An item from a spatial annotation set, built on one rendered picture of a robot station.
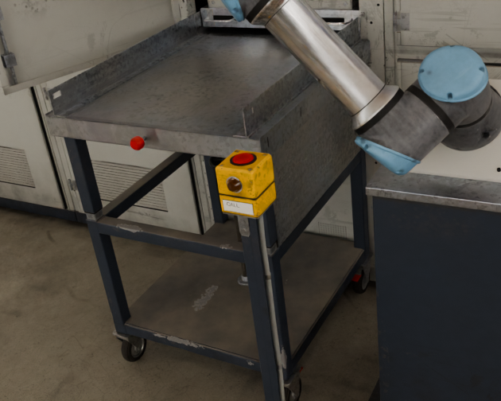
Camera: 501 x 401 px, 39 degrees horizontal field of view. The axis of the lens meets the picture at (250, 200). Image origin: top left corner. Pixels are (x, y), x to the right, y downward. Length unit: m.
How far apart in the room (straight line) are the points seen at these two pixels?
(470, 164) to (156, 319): 1.07
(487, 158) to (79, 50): 1.26
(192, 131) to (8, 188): 1.83
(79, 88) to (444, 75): 0.97
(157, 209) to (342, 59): 1.58
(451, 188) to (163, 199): 1.48
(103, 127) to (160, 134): 0.17
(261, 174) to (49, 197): 1.96
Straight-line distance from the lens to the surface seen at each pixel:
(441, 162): 1.51
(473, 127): 1.45
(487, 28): 1.95
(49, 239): 3.05
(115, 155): 2.74
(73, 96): 1.88
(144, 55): 2.10
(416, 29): 1.99
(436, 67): 1.34
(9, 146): 3.15
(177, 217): 2.70
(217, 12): 2.30
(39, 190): 3.16
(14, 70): 2.14
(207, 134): 1.56
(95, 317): 2.50
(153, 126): 1.65
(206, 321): 2.08
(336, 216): 2.36
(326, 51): 1.30
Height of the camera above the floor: 1.45
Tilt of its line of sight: 29 degrees down
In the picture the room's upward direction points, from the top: 8 degrees counter-clockwise
